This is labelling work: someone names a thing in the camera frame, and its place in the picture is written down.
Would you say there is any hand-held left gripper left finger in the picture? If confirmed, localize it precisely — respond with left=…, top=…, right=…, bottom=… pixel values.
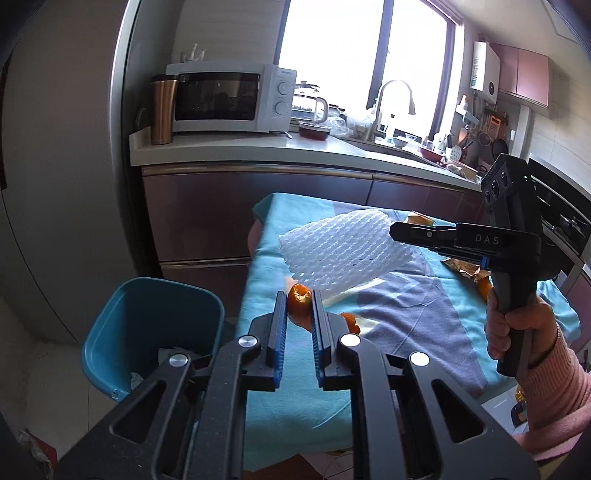
left=54, top=291, right=289, bottom=480

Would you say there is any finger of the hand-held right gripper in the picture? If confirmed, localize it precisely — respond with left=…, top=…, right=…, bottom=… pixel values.
left=390, top=220, right=459, bottom=246

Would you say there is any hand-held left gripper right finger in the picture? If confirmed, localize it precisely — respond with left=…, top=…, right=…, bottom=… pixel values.
left=309, top=290, right=542, bottom=480

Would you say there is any gold snack wrapper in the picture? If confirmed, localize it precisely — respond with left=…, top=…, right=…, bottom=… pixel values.
left=438, top=257, right=491, bottom=282

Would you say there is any curled orange peel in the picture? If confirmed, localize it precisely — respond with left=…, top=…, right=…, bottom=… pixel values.
left=287, top=283, right=315, bottom=330

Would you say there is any white foam fruit net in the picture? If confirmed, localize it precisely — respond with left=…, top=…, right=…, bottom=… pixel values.
left=278, top=209, right=414, bottom=296

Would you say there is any blue trash bin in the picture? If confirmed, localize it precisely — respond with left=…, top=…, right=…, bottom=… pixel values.
left=82, top=277, right=226, bottom=402

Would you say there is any white tissue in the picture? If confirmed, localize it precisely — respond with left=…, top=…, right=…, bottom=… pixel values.
left=129, top=344, right=213, bottom=391

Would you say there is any person's pink sleeved right forearm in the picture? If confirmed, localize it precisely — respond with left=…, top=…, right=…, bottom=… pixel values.
left=515, top=323, right=591, bottom=457

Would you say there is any person's right hand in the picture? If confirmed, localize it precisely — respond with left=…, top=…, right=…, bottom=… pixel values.
left=484, top=292, right=561, bottom=370

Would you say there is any built-in black oven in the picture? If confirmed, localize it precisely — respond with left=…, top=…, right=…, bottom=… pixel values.
left=526, top=154, right=591, bottom=278

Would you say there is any cream pot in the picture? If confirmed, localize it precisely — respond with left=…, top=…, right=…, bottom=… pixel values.
left=445, top=159, right=481, bottom=181

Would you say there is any kitchen sink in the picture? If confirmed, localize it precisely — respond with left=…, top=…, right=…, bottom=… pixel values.
left=369, top=141, right=444, bottom=160

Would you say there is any teal geometric tablecloth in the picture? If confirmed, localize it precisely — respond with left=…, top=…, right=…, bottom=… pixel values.
left=238, top=191, right=583, bottom=472

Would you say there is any steel kitchen faucet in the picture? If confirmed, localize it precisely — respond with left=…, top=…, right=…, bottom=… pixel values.
left=373, top=79, right=415, bottom=139

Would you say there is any clear plastic bag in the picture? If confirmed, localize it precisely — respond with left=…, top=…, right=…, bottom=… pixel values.
left=330, top=115, right=370, bottom=138

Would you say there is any red lidded food container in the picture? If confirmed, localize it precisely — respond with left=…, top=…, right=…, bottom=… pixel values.
left=298, top=121, right=332, bottom=140

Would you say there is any glass electric kettle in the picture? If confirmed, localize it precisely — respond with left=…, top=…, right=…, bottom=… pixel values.
left=291, top=80, right=329, bottom=124

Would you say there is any kitchen counter with cabinets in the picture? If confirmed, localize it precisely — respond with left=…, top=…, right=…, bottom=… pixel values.
left=129, top=127, right=490, bottom=319

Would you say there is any white water heater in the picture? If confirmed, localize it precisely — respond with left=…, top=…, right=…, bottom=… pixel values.
left=468, top=41, right=501, bottom=97

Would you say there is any white microwave oven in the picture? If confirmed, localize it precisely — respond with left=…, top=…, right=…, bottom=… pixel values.
left=165, top=62, right=298, bottom=136

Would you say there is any black framed window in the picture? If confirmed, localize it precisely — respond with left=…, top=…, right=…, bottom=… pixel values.
left=277, top=0, right=465, bottom=139

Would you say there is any pile of bags on floor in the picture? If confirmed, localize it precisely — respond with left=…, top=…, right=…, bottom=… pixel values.
left=18, top=429, right=61, bottom=478

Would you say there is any copper travel mug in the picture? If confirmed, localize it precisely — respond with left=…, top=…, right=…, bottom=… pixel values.
left=149, top=74, right=179, bottom=146

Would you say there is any grey refrigerator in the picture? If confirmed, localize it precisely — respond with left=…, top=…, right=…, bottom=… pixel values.
left=0, top=0, right=185, bottom=347

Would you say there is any wall utensil rack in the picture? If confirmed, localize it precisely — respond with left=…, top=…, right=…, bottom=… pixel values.
left=457, top=95, right=481, bottom=123

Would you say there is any pink wall cabinet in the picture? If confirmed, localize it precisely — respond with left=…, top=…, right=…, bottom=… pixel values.
left=489, top=42, right=550, bottom=109

